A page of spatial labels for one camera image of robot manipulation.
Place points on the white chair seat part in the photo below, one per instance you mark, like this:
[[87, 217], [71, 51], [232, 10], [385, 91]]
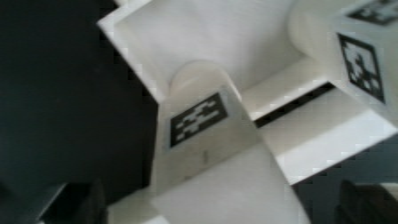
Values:
[[316, 124]]

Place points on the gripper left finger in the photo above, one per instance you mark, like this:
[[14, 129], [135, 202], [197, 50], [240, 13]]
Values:
[[76, 206]]

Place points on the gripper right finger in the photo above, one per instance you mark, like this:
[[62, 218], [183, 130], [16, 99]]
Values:
[[366, 204]]

